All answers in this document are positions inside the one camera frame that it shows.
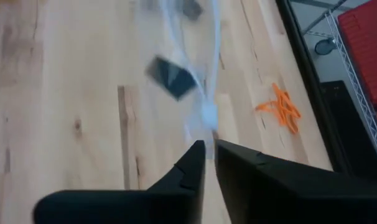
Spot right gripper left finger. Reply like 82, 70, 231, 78
32, 139, 207, 224

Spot clear zip bag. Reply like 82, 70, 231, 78
138, 0, 227, 160

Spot chrome wire shelf cart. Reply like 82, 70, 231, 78
302, 0, 377, 175

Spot orange rubber bands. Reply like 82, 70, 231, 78
255, 82, 302, 135

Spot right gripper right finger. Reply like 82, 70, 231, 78
215, 139, 377, 224

